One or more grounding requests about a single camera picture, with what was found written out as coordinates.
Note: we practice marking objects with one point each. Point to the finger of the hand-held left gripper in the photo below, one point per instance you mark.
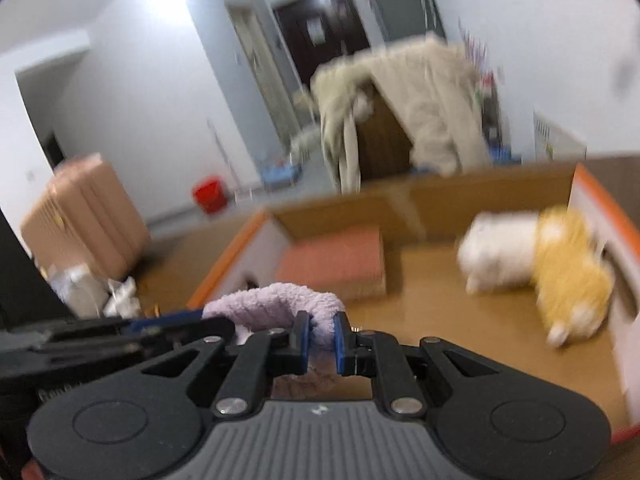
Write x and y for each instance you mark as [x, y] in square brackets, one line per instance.
[165, 321]
[210, 329]

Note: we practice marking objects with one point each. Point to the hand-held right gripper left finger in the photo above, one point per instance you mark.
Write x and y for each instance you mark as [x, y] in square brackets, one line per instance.
[300, 342]

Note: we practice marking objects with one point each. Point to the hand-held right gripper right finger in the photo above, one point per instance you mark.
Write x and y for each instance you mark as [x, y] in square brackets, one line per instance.
[341, 345]

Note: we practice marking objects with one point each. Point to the lilac fuzzy cloth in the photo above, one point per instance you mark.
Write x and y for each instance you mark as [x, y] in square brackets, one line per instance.
[270, 302]

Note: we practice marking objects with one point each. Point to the red cardboard box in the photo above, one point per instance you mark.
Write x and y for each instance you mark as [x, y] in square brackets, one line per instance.
[450, 320]

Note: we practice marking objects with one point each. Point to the white gloves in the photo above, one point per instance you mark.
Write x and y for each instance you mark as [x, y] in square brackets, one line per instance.
[122, 297]

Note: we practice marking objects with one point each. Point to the rolled socks in box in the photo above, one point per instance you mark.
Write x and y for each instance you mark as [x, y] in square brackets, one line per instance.
[332, 262]

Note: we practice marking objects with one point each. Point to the white plastic bag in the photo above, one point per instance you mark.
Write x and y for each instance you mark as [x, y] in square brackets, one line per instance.
[75, 287]

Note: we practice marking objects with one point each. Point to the red bucket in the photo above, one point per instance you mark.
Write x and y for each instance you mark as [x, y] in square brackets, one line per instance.
[210, 195]

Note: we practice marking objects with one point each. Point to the pink suitcase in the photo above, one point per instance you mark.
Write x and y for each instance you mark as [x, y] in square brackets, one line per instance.
[82, 215]

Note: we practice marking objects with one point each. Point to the blue plastic item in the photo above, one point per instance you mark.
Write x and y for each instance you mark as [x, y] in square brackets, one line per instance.
[280, 175]

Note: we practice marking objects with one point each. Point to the brown wooden chair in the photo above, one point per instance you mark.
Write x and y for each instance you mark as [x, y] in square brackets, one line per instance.
[382, 135]

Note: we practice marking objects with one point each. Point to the white and yellow plush toy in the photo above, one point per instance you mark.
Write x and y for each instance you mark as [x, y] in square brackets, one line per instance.
[545, 270]

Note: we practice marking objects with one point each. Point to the beige interior door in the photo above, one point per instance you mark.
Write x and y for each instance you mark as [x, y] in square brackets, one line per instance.
[260, 70]

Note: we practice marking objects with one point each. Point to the beige coat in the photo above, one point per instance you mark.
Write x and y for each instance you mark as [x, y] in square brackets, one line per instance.
[430, 90]

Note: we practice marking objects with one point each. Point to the dried roses bouquet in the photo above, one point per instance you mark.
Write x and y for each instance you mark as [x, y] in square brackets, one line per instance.
[477, 55]

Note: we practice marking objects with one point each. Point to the dark entrance door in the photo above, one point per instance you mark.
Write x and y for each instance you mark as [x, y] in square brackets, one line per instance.
[320, 20]

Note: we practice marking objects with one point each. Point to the grey fridge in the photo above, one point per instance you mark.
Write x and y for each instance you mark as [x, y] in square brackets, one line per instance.
[395, 0]

